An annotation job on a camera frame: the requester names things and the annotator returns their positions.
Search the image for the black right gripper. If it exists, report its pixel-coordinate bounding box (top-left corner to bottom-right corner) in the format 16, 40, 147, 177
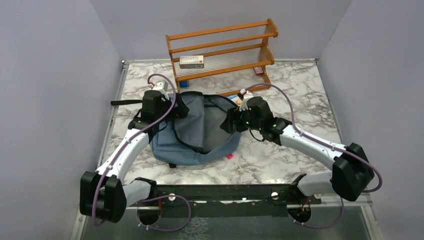
220, 105, 263, 134

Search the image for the blue student backpack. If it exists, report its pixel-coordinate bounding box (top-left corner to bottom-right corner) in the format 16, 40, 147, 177
110, 91, 243, 169

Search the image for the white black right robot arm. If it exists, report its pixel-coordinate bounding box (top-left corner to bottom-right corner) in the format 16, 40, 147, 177
220, 96, 375, 204

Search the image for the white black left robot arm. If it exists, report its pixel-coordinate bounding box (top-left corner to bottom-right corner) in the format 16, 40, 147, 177
79, 90, 189, 226

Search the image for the white grey box on shelf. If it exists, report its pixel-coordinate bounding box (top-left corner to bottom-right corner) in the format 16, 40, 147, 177
178, 55, 205, 69

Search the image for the orange wooden shelf rack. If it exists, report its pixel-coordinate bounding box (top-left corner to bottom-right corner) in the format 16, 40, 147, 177
165, 18, 279, 91

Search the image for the small red card box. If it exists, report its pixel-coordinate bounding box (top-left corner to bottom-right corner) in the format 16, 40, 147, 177
253, 66, 264, 75

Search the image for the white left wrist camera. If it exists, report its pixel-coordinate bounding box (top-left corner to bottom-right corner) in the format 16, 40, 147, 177
152, 80, 170, 100

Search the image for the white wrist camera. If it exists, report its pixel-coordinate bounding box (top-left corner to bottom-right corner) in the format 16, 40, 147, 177
152, 80, 170, 100
236, 88, 254, 112

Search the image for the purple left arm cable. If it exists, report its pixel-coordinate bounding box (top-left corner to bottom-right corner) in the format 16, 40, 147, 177
91, 73, 193, 233

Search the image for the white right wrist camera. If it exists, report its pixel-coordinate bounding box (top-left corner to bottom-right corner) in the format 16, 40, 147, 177
236, 88, 254, 112

